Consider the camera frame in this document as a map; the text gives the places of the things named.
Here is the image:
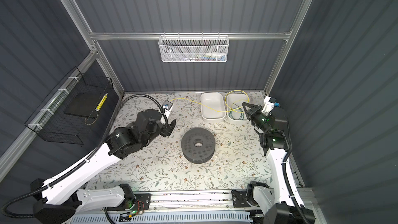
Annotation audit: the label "white slotted cable duct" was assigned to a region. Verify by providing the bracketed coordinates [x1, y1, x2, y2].
[69, 211, 252, 224]

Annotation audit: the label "white wire mesh basket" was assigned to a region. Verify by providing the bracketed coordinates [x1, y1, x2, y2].
[158, 34, 230, 63]

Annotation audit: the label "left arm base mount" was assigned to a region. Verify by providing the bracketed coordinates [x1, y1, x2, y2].
[119, 193, 152, 212]

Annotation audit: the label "aluminium front rail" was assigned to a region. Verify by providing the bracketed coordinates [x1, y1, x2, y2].
[63, 188, 315, 214]

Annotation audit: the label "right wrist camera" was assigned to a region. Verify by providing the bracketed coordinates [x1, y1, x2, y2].
[262, 96, 280, 116]

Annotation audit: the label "left white plastic bin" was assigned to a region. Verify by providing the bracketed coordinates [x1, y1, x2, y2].
[200, 92, 226, 123]

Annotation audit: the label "items in white basket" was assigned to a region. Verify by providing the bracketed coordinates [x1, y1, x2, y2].
[182, 52, 228, 62]

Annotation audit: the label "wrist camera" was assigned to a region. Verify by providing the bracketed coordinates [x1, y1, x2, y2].
[262, 96, 280, 116]
[162, 100, 174, 112]

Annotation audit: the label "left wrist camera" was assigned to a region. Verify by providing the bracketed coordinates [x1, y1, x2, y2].
[162, 100, 174, 112]

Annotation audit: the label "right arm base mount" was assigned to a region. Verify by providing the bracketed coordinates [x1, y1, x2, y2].
[231, 180, 269, 208]

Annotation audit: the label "dark grey foam spool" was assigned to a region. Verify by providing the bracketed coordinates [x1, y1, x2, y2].
[181, 128, 216, 164]

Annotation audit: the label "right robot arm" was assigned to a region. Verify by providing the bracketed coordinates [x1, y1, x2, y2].
[242, 102, 316, 224]

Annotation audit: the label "yellow cable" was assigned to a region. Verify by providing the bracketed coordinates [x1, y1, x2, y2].
[169, 90, 250, 114]

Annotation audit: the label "black wire basket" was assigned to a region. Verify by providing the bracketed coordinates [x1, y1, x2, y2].
[25, 69, 113, 145]

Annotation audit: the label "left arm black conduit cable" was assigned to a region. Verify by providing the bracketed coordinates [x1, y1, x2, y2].
[0, 94, 169, 219]

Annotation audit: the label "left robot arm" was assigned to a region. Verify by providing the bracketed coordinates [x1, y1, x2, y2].
[33, 110, 176, 224]

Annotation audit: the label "right white plastic bin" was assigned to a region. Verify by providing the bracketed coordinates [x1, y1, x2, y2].
[227, 93, 250, 125]

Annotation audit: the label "green cable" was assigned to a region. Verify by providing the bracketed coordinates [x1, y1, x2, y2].
[231, 103, 246, 121]

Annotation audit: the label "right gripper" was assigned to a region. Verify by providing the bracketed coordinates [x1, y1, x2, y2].
[244, 102, 270, 135]

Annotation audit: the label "black foam pad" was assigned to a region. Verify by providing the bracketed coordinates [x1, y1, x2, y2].
[64, 93, 101, 119]

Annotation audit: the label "white plastic bin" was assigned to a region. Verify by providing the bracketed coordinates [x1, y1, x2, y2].
[227, 93, 250, 125]
[200, 92, 226, 123]

